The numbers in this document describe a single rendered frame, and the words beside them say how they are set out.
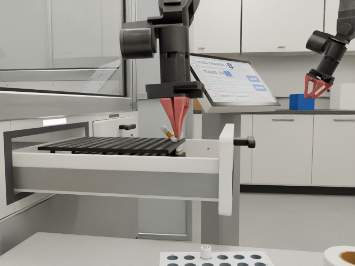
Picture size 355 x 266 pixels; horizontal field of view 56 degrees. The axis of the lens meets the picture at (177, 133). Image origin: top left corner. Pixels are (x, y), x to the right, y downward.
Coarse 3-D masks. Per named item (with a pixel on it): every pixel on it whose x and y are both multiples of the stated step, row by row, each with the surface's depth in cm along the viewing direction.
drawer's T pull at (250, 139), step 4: (248, 136) 61; (252, 136) 61; (236, 140) 57; (240, 140) 57; (244, 140) 57; (248, 140) 55; (252, 140) 55; (236, 144) 57; (240, 144) 57; (244, 144) 57; (248, 144) 55; (252, 144) 54
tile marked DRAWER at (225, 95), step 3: (219, 93) 141; (222, 93) 143; (225, 93) 144; (228, 93) 146; (231, 93) 147; (222, 96) 141; (225, 96) 143; (228, 96) 144; (231, 96) 146; (222, 99) 140; (225, 99) 141; (228, 99) 142; (231, 99) 144; (234, 99) 145
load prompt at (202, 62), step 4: (196, 60) 148; (200, 60) 151; (204, 60) 153; (208, 60) 155; (212, 60) 157; (200, 64) 148; (204, 64) 150; (208, 64) 152; (212, 64) 154; (216, 64) 156; (220, 64) 159; (224, 64) 161; (228, 64) 164; (232, 64) 166; (224, 68) 159; (228, 68) 161; (232, 68) 164; (236, 68) 166
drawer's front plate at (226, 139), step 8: (224, 128) 58; (232, 128) 58; (224, 136) 45; (232, 136) 46; (224, 144) 44; (232, 144) 47; (224, 152) 45; (232, 152) 49; (224, 160) 45; (232, 160) 51; (224, 168) 45; (232, 168) 54; (224, 176) 45; (224, 184) 45; (224, 192) 45; (224, 200) 45; (224, 208) 45
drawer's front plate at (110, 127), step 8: (104, 120) 85; (112, 120) 89; (120, 120) 95; (128, 120) 102; (96, 128) 81; (104, 128) 84; (112, 128) 89; (96, 136) 81; (104, 136) 84; (112, 136) 89; (120, 136) 96; (128, 136) 103
